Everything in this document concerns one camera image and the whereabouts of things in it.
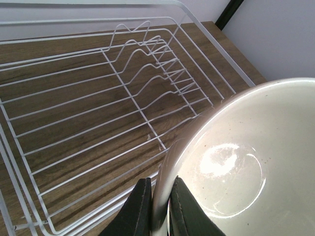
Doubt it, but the white wire dish rack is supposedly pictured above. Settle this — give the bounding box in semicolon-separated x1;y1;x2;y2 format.
0;0;265;236

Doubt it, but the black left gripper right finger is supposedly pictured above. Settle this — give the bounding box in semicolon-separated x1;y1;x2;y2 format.
169;177;225;236

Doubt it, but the large cream ceramic bowl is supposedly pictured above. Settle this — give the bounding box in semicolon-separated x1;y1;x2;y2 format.
151;78;315;236

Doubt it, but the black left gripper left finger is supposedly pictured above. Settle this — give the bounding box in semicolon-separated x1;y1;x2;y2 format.
100;177;152;236

